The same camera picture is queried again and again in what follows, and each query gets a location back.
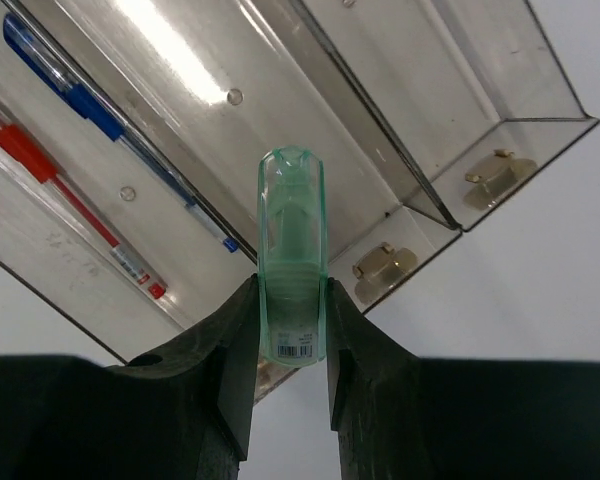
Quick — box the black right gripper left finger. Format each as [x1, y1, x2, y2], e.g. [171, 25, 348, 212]
[0, 277, 258, 479]

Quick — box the red pen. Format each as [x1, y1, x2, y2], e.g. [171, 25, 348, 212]
[0, 109, 167, 300]

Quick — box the green correction tape case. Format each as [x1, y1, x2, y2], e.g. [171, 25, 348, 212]
[257, 146, 328, 368]

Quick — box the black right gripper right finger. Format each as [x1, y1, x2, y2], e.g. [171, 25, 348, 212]
[326, 280, 600, 479]

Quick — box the clear tiered organizer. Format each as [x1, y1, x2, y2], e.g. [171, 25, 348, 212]
[0, 0, 600, 401]

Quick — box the blue pen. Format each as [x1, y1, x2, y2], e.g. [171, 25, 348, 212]
[2, 13, 239, 253]

